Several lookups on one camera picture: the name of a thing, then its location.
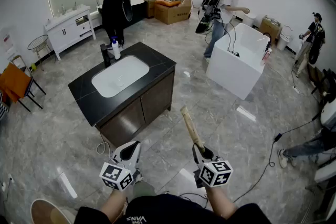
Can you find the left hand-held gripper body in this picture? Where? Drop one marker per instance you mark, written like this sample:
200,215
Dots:
115,174

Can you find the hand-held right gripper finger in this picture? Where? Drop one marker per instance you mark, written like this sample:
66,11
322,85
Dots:
211,156
197,156

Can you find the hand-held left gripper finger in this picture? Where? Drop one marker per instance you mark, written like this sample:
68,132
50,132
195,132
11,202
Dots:
138,154
120,150

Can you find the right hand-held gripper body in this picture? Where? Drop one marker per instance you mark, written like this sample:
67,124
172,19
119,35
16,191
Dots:
215,173

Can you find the wooden stick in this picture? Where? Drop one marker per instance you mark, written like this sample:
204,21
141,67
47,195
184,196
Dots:
190,126

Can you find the person's left forearm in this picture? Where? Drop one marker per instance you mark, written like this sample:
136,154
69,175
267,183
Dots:
113,204

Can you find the person's right forearm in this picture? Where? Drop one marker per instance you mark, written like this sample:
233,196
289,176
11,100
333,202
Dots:
219,202

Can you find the person's sneaker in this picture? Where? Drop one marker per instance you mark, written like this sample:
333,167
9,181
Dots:
138,177

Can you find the person's grey-green trouser leg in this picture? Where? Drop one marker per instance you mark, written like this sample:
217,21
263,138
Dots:
144,190

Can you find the person's black shirt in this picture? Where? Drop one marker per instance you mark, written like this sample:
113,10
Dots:
170,209

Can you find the white sink basin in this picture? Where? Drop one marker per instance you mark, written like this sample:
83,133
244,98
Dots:
120,76

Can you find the round brown and white stool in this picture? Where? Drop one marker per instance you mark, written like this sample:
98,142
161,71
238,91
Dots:
44,212

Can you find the white square bathtub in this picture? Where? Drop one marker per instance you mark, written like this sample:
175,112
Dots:
231,73

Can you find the black-topped brown vanity cabinet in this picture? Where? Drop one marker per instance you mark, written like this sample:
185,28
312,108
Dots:
157,60

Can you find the white blue-capped pump bottle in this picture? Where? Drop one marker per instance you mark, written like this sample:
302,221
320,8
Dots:
116,49

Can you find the small device in bathtub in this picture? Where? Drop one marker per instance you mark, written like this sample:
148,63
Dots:
235,54

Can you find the black metal chair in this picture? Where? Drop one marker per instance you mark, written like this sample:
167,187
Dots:
32,91

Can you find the red and white packet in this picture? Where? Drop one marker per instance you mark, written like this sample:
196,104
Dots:
267,54

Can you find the small yellow-green bottle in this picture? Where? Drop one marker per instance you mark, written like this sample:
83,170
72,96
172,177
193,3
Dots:
32,66

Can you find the striped clothes pile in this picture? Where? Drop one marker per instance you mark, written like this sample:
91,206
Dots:
3,108

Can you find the black tub faucet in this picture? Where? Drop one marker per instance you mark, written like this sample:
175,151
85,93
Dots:
267,43

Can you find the white vanity cabinet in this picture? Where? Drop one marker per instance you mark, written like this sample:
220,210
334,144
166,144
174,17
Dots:
65,31

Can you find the white trash bin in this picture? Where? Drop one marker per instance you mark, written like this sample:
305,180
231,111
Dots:
283,40

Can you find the open cardboard box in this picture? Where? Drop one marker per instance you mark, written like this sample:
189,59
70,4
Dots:
269,27

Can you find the dark green bathtub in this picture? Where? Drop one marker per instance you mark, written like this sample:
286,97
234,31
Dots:
137,9

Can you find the large cardboard box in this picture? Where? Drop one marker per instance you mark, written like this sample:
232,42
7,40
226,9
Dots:
172,14

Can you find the small cardboard box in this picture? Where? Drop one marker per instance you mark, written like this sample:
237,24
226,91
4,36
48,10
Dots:
150,8

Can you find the chrome faucet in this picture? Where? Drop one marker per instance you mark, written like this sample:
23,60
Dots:
63,9

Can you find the orange cushion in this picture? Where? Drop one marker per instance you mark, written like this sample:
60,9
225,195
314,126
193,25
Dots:
166,2

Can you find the white wall holder red label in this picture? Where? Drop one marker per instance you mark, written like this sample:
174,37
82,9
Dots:
7,42

